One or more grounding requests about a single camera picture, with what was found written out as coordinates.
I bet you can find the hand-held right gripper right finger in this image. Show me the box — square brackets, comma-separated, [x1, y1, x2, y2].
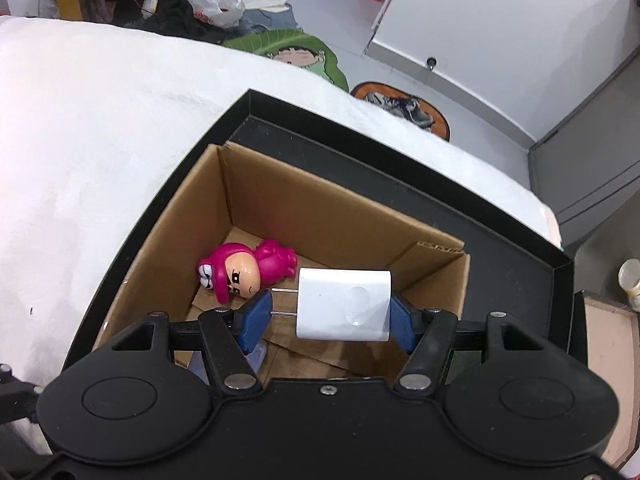
[390, 292, 551, 393]

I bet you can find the white wall charger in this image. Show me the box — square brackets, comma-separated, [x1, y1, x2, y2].
[270, 267, 393, 343]

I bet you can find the light blue cloth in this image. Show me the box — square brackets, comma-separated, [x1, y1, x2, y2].
[240, 2, 301, 32]

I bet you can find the brown round mat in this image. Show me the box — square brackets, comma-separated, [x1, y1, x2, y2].
[350, 81, 452, 142]

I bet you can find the yellow print paper cup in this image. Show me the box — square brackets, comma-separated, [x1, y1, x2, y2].
[618, 258, 640, 311]

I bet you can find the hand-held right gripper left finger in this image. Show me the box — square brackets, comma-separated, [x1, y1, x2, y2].
[107, 290, 275, 392]

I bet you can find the green cartoon mat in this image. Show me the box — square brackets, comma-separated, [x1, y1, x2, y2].
[222, 29, 349, 93]

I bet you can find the dark clothes pile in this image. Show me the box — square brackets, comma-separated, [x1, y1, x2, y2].
[125, 0, 226, 43]

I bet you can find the brown cardboard box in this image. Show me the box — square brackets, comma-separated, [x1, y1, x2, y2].
[92, 141, 472, 386]

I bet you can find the purple toy block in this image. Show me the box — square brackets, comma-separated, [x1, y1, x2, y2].
[189, 340, 269, 386]

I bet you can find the grey chair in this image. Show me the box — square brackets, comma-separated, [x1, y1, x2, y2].
[527, 60, 640, 321]

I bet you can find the white plastic bag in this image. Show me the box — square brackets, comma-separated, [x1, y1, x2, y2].
[186, 0, 291, 28]

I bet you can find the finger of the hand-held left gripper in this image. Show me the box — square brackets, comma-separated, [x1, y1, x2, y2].
[0, 362, 46, 428]

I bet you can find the pink hooded figurine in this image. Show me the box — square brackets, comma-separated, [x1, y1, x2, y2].
[196, 239, 299, 306]

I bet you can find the black shallow tray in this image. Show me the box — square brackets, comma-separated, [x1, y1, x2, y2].
[62, 88, 576, 376]

